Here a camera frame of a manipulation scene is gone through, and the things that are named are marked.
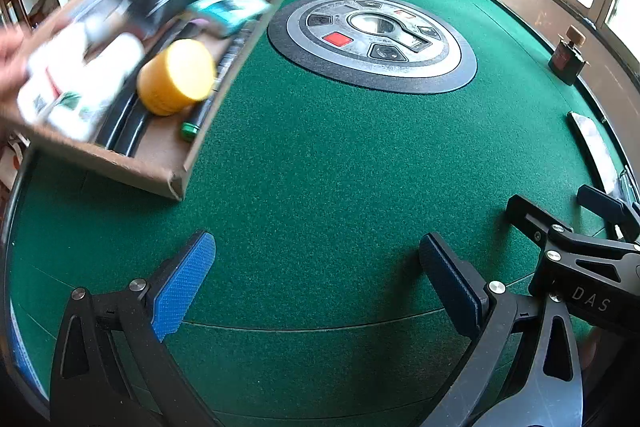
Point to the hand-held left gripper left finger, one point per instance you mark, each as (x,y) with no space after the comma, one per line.
(185,287)

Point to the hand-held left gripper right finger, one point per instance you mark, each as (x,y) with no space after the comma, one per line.
(450,292)

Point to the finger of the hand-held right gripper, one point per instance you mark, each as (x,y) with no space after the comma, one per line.
(530,217)
(605,209)

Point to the brown cardboard box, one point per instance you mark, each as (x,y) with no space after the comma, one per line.
(150,162)

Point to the black long case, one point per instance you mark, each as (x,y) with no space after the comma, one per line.
(122,127)

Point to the white bottle green label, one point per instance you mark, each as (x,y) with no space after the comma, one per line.
(75,117)

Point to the yellow round jar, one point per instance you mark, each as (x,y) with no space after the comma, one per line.
(175,77)

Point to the white bottle red label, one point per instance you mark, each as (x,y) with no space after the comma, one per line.
(100,57)

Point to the glossy smartphone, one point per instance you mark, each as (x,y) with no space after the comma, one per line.
(592,147)

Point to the dark perfume bottle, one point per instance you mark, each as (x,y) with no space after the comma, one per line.
(567,59)

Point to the black pen green tip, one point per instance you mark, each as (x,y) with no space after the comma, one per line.
(192,129)

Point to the round mahjong table control panel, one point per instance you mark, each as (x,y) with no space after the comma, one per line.
(350,67)

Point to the teal and white packet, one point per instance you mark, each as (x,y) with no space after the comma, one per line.
(225,12)

